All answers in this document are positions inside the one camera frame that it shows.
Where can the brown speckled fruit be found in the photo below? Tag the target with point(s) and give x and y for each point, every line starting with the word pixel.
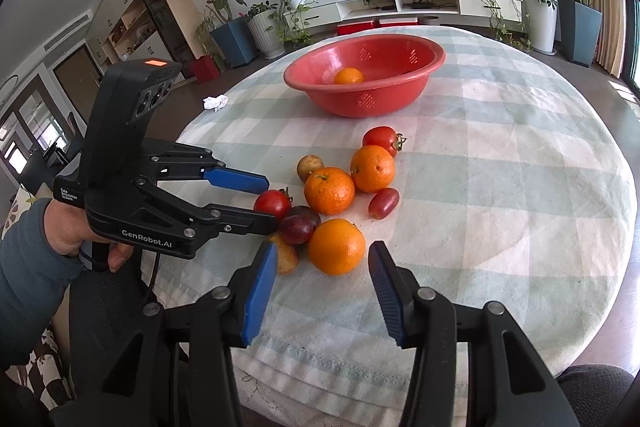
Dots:
pixel 286 259

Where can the small red oval plum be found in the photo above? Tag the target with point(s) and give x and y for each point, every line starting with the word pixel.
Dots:
pixel 384 203

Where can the brown door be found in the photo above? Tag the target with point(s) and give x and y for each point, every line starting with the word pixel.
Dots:
pixel 77 79

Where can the crumpled white tissue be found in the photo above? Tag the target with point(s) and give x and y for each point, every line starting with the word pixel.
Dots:
pixel 216 102

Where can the small tan round fruit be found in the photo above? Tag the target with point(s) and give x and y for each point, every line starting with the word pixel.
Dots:
pixel 310 168

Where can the red floor bin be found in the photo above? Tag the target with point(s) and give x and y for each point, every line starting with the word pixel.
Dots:
pixel 206 69

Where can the plant in ribbed white pot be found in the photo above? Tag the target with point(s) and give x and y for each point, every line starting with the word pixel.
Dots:
pixel 265 37

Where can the person's left forearm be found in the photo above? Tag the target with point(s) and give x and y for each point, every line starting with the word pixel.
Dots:
pixel 30 287

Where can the red tomato with stem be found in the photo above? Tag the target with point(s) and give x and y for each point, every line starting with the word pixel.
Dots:
pixel 380 139
pixel 272 205

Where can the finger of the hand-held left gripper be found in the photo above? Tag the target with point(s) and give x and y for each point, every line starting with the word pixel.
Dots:
pixel 235 180
pixel 250 222

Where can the white television cabinet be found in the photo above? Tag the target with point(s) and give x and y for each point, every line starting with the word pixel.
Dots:
pixel 445 1

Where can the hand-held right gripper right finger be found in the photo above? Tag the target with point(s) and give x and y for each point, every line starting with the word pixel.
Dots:
pixel 387 299

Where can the beige curtain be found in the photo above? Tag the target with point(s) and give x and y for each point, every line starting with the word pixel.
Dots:
pixel 607 7

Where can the black chair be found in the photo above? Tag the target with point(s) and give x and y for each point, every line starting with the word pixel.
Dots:
pixel 595 392

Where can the plant in tall white pot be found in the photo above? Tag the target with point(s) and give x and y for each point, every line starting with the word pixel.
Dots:
pixel 544 27

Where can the black router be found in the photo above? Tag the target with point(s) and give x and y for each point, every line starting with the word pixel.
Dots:
pixel 422 3

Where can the glass sliding door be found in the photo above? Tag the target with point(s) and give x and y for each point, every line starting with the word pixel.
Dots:
pixel 631 37

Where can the ceiling air vent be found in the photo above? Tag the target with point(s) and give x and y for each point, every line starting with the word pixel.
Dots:
pixel 67 32

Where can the red plastic colander bowl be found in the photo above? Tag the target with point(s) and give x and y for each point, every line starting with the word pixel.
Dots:
pixel 380 99

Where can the black white patterned cloth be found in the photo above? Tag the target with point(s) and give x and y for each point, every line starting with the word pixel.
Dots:
pixel 42 367

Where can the dark dining chair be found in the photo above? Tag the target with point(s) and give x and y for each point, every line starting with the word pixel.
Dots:
pixel 35 167

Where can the orange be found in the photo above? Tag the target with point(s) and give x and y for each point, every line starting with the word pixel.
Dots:
pixel 336 247
pixel 349 77
pixel 329 190
pixel 372 168

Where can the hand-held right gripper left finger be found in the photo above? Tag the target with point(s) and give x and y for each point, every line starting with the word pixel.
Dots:
pixel 260 294

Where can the person's left hand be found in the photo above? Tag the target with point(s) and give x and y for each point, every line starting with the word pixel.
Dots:
pixel 65 229

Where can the red storage box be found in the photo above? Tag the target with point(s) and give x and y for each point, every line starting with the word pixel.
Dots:
pixel 356 28
pixel 398 22

